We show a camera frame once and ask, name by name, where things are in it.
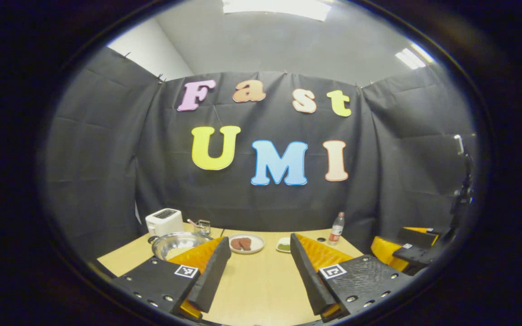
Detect pile of soybeans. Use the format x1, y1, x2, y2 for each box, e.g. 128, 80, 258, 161
165, 246, 193, 261

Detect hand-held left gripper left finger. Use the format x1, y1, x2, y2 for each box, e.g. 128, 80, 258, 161
111, 235, 232, 320

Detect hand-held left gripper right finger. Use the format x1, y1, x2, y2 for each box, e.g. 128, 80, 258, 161
290, 233, 413, 320

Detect round white plate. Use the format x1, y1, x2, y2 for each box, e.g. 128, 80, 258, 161
228, 233, 266, 254

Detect white toaster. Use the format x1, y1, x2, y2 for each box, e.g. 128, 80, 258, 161
145, 208, 185, 237

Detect steel pot with black handles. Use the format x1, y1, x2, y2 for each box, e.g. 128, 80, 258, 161
148, 232, 214, 262

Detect clear water bottle red label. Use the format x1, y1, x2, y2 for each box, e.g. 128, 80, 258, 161
328, 212, 346, 246

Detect small ceiling light panel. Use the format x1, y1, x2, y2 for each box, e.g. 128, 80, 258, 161
395, 43, 435, 70

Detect large ceiling light panel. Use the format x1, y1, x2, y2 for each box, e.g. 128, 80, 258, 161
222, 0, 332, 22

